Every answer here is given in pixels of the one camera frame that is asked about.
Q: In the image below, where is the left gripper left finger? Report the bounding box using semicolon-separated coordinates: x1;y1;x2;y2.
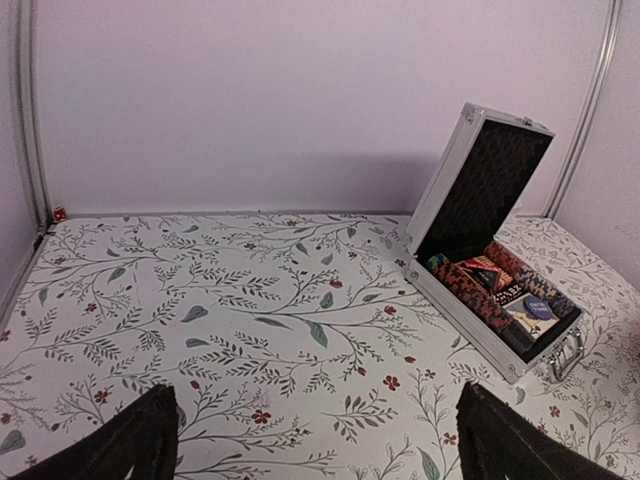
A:
14;384;179;479

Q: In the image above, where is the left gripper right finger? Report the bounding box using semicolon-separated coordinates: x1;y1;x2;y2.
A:
456;382;619;480

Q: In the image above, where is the black chip stack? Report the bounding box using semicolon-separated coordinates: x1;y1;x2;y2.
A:
499;322;535;358

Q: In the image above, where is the blue small blind button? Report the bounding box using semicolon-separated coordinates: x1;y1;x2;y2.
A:
523;295;553;321

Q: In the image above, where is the triangular all-in button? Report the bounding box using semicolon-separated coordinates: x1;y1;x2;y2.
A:
458;262;504;292

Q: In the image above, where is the aluminium poker case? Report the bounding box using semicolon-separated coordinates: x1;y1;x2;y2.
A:
406;103;585;383

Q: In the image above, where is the blue booklet card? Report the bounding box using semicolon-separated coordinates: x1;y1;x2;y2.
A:
504;298;559;339

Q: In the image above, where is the orange chip row left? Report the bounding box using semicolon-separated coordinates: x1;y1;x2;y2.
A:
426;254;513;333

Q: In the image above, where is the orange chip row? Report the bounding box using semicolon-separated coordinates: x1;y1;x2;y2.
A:
426;254;513;333
484;241;581;319

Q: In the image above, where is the orange chip row right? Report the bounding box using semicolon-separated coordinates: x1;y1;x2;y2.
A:
484;241;581;319

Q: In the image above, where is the floral table mat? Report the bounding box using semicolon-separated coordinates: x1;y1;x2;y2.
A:
1;215;639;479

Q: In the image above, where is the small red die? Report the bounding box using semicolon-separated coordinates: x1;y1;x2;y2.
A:
53;207;67;222

